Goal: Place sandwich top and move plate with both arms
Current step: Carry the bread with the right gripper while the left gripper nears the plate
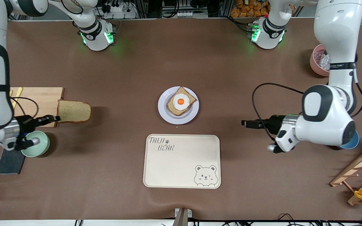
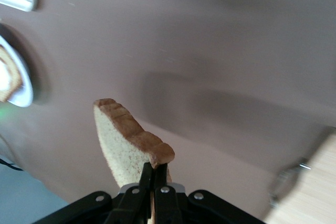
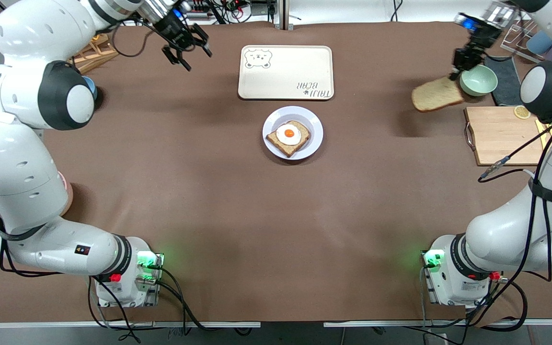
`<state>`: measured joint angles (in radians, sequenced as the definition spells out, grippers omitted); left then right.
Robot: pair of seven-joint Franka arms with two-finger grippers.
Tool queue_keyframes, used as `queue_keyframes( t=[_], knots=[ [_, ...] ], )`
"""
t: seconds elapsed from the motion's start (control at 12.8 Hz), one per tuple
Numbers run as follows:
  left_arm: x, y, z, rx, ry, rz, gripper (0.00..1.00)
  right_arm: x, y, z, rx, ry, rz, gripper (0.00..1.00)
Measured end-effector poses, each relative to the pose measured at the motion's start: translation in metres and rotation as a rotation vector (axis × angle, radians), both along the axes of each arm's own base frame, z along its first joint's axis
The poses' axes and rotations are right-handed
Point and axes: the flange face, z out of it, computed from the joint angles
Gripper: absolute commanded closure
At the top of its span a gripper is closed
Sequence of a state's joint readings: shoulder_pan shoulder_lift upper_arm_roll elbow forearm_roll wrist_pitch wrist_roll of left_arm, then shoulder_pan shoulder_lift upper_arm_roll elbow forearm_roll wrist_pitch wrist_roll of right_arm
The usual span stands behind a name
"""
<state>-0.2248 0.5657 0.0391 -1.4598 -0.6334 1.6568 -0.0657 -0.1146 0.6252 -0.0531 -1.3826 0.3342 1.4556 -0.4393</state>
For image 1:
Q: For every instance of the yellow plastic knife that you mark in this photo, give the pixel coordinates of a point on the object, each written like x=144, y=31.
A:
x=18, y=92

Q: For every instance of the orange bread rolls pile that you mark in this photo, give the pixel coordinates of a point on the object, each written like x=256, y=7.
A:
x=247, y=9

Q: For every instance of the dark grey cloth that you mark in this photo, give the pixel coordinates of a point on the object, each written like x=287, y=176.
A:
x=9, y=161

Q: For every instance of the white power strip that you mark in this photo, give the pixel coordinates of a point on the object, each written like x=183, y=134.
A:
x=118, y=8

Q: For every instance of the mint green bowl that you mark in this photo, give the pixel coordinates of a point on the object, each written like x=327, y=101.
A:
x=41, y=147

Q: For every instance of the brown table mat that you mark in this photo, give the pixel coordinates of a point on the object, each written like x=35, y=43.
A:
x=137, y=69

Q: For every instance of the fried egg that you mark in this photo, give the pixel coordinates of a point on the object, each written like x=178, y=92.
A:
x=181, y=101

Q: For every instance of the pink bowl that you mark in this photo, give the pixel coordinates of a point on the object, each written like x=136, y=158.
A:
x=316, y=67

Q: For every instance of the white round plate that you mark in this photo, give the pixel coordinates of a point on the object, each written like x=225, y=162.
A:
x=181, y=120

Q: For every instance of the clear ice cube pile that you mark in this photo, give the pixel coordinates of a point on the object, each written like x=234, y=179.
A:
x=324, y=61

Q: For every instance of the wooden cutting board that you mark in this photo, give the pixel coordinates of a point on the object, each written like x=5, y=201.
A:
x=47, y=94

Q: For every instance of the wooden cup rack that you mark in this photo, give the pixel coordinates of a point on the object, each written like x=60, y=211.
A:
x=357, y=164

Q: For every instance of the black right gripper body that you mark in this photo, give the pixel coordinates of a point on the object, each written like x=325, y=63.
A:
x=27, y=123

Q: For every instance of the cream bear print tray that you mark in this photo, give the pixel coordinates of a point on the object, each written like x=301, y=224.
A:
x=181, y=166

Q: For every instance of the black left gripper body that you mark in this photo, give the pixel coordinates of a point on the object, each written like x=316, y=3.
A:
x=274, y=122

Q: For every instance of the blue bowl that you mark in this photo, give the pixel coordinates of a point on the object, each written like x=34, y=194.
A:
x=353, y=142

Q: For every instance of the brown bread slice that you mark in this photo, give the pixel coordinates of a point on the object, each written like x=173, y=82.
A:
x=171, y=108
x=74, y=111

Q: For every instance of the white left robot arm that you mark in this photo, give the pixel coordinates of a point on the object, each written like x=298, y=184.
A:
x=335, y=25

